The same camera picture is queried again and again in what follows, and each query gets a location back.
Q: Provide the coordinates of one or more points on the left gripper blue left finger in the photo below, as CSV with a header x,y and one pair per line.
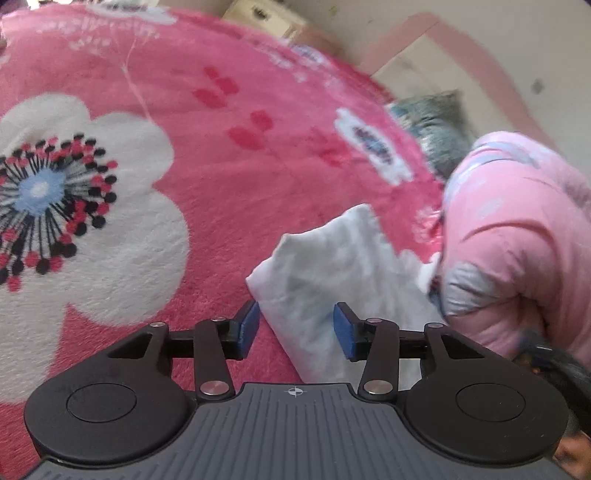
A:
x,y
228,337

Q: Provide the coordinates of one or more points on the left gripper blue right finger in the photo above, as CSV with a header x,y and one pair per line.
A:
x,y
357,336

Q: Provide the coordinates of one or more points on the white button shirt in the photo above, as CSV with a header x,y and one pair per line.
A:
x,y
349,260

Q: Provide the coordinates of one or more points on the person right hand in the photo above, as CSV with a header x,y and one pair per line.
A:
x,y
574,455

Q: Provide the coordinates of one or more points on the pink quilted comforter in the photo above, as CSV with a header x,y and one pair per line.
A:
x,y
516,248

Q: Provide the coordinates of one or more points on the pink floral bed blanket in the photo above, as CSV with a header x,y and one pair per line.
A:
x,y
151,158

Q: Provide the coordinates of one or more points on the green patterned pillow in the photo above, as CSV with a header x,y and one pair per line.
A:
x,y
439,125

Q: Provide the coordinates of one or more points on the pink white headboard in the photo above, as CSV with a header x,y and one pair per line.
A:
x,y
426,56

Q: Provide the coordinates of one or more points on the cream wooden nightstand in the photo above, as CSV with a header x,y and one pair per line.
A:
x,y
275,19

